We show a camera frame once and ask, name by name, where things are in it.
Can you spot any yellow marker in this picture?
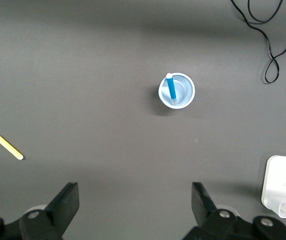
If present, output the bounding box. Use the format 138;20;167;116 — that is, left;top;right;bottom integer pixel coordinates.
0;128;24;161

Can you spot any blue marker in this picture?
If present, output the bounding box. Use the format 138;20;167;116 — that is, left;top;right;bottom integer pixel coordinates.
165;72;178;106

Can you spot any white power adapter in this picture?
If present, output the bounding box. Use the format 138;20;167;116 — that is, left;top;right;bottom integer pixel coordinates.
261;154;286;220

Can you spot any thin black cable with loop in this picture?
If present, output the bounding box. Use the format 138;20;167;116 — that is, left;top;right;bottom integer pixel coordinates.
229;0;286;85

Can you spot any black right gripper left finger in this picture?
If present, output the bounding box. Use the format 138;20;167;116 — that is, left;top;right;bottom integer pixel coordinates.
0;181;80;240

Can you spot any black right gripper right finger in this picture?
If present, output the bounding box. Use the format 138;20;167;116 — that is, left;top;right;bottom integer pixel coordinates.
182;181;286;240

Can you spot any light blue plastic cup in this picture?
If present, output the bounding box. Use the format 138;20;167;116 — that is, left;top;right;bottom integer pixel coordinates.
158;72;196;110

